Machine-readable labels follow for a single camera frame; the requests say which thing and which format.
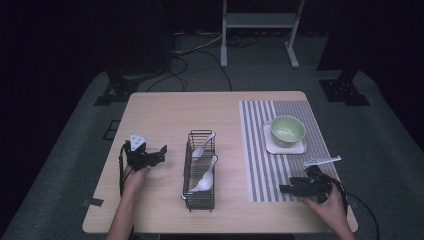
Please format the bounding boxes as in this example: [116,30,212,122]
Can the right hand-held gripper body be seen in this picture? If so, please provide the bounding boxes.
[289,155,342,205]

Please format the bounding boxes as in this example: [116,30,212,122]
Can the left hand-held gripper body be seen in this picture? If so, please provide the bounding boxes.
[119,133,158,173]

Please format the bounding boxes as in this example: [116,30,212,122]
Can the white ceramic spoon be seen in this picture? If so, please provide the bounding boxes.
[191,131,217,161]
[187,153,220,194]

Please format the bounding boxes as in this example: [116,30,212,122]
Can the green bowl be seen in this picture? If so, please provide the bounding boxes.
[269,114,307,149]

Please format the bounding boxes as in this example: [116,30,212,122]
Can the black wire basket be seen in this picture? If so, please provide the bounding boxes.
[181,129,218,213]

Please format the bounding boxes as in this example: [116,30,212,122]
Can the person's left hand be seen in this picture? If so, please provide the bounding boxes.
[122,164,152,198]

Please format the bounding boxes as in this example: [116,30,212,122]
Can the person's right hand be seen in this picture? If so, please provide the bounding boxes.
[298,183,352,232]

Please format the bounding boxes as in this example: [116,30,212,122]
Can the striped grey placemat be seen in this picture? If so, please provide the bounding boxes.
[237,99,342,204]

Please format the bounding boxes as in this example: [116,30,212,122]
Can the white square tray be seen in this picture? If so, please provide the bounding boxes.
[262,120,308,156]

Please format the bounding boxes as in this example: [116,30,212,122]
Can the grey tape strip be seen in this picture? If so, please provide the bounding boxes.
[81,197,105,208]

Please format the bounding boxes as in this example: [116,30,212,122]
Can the black stand base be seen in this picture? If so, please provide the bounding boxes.
[93,61,169,107]
[315,0,372,107]

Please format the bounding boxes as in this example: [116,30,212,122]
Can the white metal stand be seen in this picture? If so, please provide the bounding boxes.
[220,0,306,70]

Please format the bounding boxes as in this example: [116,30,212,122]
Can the left hand-held gripper black cable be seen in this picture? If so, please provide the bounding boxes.
[117,143,135,198]

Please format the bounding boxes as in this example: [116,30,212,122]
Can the hand-held gripper black cable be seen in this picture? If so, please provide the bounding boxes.
[117,143,135,198]
[328,176,382,240]

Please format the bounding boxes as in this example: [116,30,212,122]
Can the right hand-held gripper black cable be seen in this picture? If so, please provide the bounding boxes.
[328,176,382,240]

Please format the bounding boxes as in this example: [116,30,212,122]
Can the black floor cables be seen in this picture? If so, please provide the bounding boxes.
[145,31,234,93]

